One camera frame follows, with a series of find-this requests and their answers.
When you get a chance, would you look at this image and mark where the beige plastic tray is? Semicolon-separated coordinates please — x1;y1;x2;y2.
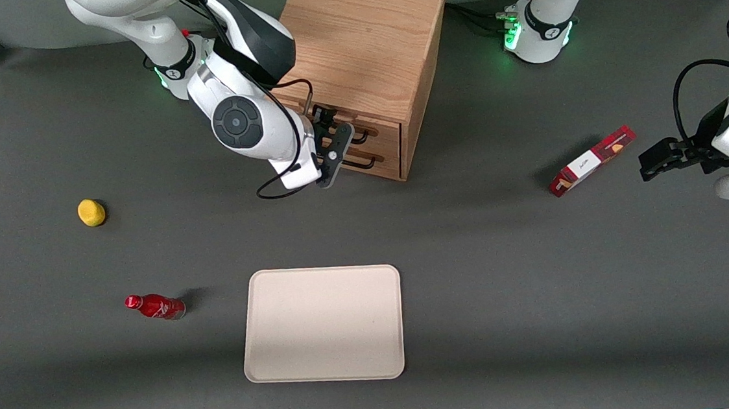
237;259;409;391

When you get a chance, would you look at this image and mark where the red soda bottle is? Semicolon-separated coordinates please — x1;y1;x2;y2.
124;291;187;325

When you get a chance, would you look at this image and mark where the red tartan cookie box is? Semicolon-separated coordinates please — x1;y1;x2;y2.
545;124;641;198

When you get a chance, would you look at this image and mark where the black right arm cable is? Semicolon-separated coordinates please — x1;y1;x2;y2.
174;0;324;206

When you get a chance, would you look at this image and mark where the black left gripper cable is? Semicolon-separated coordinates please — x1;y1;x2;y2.
669;57;729;151

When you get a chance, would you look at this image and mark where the wooden drawer with black handle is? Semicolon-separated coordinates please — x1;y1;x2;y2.
291;84;404;165
334;138;403;186

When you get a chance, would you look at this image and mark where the yellow lemon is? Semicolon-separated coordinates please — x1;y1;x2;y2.
77;198;108;228

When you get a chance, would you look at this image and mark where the black base cable bundle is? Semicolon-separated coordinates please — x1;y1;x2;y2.
445;0;544;41

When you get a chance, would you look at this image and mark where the wooden drawer cabinet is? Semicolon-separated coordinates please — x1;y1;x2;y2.
269;0;462;191

